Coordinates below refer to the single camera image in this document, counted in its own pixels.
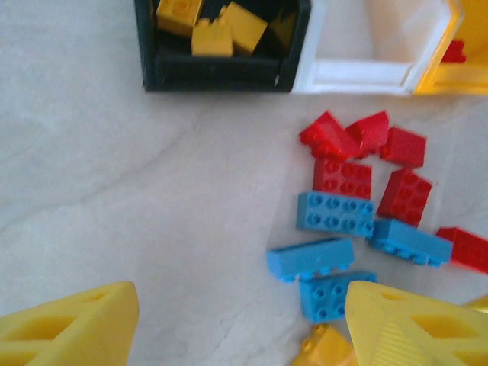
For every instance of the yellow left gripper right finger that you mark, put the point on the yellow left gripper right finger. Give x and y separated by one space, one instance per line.
411 335

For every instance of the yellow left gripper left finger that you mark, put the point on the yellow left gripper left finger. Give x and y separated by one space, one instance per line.
76 331

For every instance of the yellow sloped lego brick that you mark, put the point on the yellow sloped lego brick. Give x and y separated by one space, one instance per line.
324 348

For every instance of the long blue lego brick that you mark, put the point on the long blue lego brick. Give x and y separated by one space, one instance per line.
310 259
411 242
335 213

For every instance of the red rounded lego brick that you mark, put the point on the red rounded lego brick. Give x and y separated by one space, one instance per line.
465 249

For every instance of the red sloped lego brick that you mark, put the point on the red sloped lego brick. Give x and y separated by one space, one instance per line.
370 131

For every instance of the small red lego brick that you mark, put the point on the small red lego brick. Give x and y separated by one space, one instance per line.
453 51

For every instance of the yellow plastic bin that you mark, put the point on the yellow plastic bin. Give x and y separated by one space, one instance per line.
457 82

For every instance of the white plastic bin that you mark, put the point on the white plastic bin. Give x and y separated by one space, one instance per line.
362 76

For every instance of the black plastic bin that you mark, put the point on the black plastic bin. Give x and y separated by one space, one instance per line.
213 76

